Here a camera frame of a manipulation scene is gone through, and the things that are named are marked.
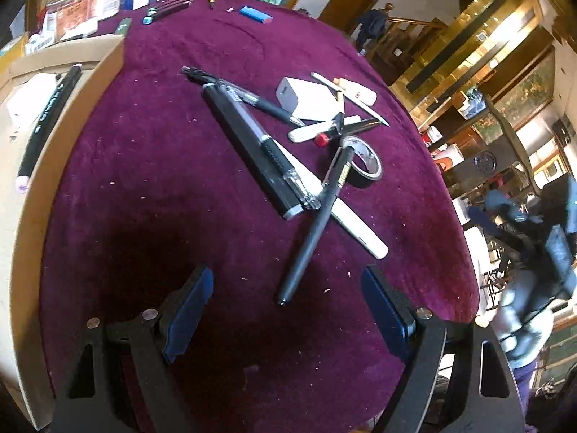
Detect short white marker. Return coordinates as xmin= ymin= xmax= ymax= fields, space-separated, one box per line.
xmin=287 ymin=115 xmax=361 ymax=143

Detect cream pointed stick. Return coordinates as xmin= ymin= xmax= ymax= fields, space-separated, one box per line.
xmin=310 ymin=71 xmax=391 ymax=127

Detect dark marker green cap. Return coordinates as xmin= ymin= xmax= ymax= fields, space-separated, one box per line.
xmin=149 ymin=0 xmax=190 ymax=14

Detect dark marker teal cap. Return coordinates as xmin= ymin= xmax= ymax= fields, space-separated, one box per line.
xmin=142 ymin=2 xmax=192 ymax=25

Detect white power adapter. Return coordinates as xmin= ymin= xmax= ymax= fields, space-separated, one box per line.
xmin=276 ymin=76 xmax=345 ymax=122

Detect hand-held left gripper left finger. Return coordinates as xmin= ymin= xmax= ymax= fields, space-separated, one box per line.
xmin=49 ymin=264 xmax=215 ymax=433

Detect slim black pen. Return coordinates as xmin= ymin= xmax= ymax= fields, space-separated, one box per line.
xmin=181 ymin=66 xmax=305 ymax=127

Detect thick black marker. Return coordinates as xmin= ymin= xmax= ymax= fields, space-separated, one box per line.
xmin=201 ymin=82 xmax=304 ymax=221

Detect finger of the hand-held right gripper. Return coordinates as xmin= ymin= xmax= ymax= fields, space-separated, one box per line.
xmin=483 ymin=188 xmax=515 ymax=212
xmin=469 ymin=206 xmax=503 ymax=237

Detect person's right forearm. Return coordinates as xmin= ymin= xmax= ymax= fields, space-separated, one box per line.
xmin=491 ymin=271 xmax=555 ymax=368

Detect long white pen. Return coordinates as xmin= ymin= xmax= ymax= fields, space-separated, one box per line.
xmin=270 ymin=137 xmax=389 ymax=260

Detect shallow cardboard box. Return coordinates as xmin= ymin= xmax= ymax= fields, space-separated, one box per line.
xmin=0 ymin=36 xmax=127 ymax=431

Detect person's purple trousers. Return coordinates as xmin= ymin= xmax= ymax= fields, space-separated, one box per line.
xmin=511 ymin=361 xmax=542 ymax=416

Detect clear jar orange label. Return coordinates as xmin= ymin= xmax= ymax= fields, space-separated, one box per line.
xmin=45 ymin=0 xmax=97 ymax=41

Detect matte black pen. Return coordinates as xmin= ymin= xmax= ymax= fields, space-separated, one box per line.
xmin=276 ymin=145 xmax=358 ymax=306

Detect white glue bottle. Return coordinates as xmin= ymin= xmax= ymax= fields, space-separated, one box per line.
xmin=332 ymin=76 xmax=378 ymax=104

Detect black marker with pink cap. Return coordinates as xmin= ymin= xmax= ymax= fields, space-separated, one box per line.
xmin=16 ymin=64 xmax=84 ymax=194

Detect blue lighter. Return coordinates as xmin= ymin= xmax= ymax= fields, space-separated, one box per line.
xmin=239 ymin=6 xmax=273 ymax=25

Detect black marker with red cap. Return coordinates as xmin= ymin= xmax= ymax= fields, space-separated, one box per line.
xmin=314 ymin=117 xmax=384 ymax=148

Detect clear gel pen black grip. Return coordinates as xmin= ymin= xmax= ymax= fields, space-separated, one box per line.
xmin=216 ymin=79 xmax=323 ymax=210

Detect landscape painting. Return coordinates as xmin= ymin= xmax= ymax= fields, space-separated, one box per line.
xmin=473 ymin=47 xmax=555 ymax=145

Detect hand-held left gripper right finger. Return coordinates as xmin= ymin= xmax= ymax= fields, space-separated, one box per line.
xmin=361 ymin=264 xmax=526 ymax=433

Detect white flat box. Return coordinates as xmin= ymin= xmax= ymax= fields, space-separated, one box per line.
xmin=25 ymin=31 xmax=57 ymax=55

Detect black tape roll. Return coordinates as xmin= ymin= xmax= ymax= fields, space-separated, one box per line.
xmin=339 ymin=134 xmax=384 ymax=189

